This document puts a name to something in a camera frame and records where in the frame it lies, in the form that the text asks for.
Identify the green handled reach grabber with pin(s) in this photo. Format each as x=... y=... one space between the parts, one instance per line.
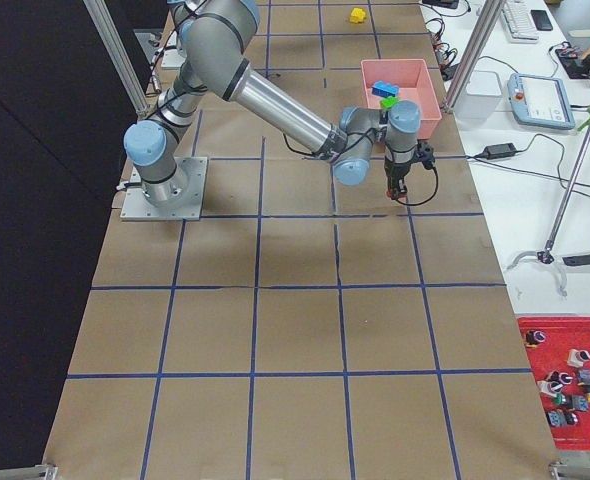
x=545 y=256

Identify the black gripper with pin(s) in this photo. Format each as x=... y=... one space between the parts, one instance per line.
x=394 y=174

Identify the green toy block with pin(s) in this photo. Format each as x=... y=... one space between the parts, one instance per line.
x=388 y=103

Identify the yellow toy block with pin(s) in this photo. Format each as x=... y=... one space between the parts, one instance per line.
x=357 y=16

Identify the aluminium frame post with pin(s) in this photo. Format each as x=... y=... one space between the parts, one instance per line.
x=480 y=34

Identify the red plastic tray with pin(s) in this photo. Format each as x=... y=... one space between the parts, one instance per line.
x=558 y=349

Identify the pink plastic box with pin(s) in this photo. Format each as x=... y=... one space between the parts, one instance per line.
x=414 y=82

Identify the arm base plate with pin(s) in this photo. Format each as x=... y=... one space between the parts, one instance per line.
x=168 y=56
x=180 y=198

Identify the blue toy block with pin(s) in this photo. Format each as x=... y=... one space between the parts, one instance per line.
x=384 y=89

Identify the brown paper table cover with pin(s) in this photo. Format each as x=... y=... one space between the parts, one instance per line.
x=301 y=329

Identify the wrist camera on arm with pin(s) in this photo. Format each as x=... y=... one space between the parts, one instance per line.
x=426 y=155

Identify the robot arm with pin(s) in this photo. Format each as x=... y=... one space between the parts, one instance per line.
x=214 y=36

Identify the white plastic container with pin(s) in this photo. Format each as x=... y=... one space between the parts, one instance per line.
x=481 y=96

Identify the black power adapter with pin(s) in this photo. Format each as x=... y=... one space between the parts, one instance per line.
x=499 y=151

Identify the teach pendant tablet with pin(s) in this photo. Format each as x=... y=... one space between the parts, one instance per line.
x=540 y=101

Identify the black smartphone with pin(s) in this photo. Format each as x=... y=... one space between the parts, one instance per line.
x=541 y=20

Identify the white keyboard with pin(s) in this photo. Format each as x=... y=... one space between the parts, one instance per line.
x=517 y=23

